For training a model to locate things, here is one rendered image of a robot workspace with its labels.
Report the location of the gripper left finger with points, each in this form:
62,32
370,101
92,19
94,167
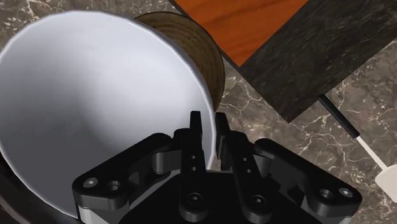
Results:
193,173

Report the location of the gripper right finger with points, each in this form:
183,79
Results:
248,173

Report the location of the white bowl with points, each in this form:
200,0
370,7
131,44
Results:
93,93

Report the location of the brown wooden bowl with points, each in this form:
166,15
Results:
201,56

